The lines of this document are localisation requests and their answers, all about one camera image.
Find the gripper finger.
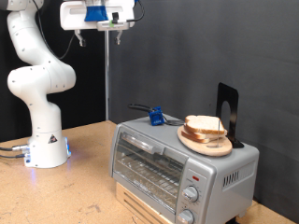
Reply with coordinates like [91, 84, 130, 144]
[114, 30, 123, 46]
[74, 29, 87, 48]

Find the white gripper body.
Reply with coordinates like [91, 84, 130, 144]
[59, 0, 135, 32]

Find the blue metal bracket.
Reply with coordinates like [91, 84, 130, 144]
[120, 132, 165, 156]

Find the white bread slice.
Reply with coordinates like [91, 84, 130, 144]
[184, 114, 226, 135]
[180, 130, 213, 145]
[182, 123, 229, 141]

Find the silver oven control knob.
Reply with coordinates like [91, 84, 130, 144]
[181, 186, 200, 203]
[178, 209, 195, 224]

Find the silver toaster oven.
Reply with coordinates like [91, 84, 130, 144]
[108, 113, 260, 224]

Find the vertical metal pole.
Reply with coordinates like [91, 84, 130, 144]
[104, 30, 110, 121]

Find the black metal bookend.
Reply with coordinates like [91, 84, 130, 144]
[215, 82, 245, 149]

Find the thin metal rod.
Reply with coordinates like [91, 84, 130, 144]
[216, 119, 221, 147]

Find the round wooden plate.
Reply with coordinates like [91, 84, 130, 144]
[177, 124, 234, 158]

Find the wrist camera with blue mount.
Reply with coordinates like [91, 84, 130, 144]
[83, 0, 132, 32]

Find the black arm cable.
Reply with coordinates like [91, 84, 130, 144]
[31, 0, 146, 61]

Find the base cable with silver connector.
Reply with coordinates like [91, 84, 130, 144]
[0, 143, 31, 152]

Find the black base cable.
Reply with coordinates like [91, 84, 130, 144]
[0, 153, 26, 160]

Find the wire oven rack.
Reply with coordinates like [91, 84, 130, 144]
[116, 152, 185, 209]

